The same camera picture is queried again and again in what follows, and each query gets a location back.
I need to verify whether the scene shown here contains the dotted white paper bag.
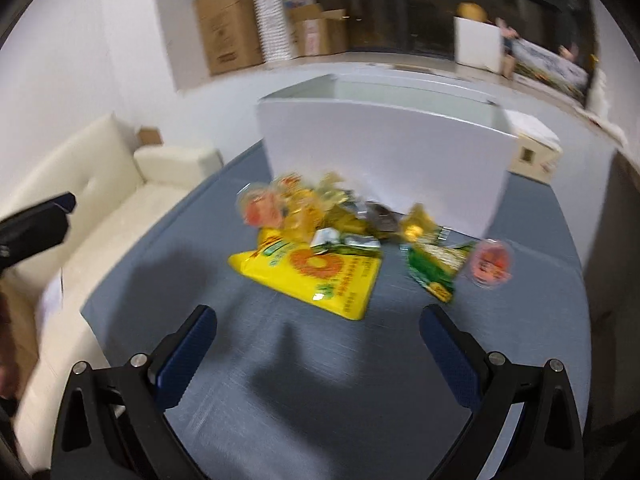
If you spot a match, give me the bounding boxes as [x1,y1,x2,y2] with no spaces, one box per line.
[250,0,293,63]

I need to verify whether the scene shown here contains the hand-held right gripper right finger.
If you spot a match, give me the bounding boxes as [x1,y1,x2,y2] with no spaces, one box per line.
[419,304,586,480]

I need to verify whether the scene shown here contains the labelled cardboard box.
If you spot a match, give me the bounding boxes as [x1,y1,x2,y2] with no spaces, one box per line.
[510,132,563,186]

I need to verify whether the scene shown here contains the yellow green snack packet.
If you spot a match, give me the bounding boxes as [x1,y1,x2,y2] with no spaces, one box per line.
[325,172,368,231]

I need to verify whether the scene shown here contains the long printed box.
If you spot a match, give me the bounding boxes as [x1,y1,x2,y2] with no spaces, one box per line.
[512,40,591,103]

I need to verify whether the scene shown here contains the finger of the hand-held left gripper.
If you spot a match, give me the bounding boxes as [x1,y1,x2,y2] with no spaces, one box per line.
[0,192,77,271]

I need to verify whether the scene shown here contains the yellow jelly cup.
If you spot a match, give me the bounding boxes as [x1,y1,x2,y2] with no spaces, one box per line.
[277,175,326,241]

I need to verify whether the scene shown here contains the white foam box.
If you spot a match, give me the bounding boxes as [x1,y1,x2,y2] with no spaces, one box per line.
[453,16,503,73]

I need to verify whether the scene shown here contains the white bottle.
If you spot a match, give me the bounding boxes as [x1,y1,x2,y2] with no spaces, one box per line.
[590,67,608,111]

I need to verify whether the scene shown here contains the small open cardboard box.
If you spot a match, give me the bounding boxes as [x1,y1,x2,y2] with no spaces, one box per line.
[290,4,349,57]

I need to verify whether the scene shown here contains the large yellow snack bag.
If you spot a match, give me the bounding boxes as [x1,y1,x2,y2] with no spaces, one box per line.
[228,230,383,321]

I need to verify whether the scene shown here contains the small yellow snack packet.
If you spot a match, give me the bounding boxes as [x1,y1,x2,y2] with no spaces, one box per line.
[400,203,446,246]

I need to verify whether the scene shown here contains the orange jelly cup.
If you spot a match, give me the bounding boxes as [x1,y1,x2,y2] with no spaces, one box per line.
[237,185,286,228]

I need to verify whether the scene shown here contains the cream leather sofa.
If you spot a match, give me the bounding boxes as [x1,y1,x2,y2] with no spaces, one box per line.
[0,112,223,471]

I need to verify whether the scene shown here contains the yellow pomelo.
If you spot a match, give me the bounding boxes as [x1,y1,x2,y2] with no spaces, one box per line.
[456,2,488,23]

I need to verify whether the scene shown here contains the dark snack packet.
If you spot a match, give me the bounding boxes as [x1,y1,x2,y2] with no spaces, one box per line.
[365,200,401,238]

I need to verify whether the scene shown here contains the silver snack packet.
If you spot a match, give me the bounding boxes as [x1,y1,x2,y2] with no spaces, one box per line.
[312,227,381,251]

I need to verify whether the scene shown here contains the large cardboard box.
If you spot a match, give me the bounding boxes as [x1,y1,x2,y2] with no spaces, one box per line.
[193,0,264,77]

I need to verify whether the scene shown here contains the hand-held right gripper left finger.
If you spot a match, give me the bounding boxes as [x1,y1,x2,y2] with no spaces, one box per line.
[50,304,218,480]

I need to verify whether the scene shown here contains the pink round jelly cup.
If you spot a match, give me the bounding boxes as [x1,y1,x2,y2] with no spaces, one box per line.
[465,239,515,288]

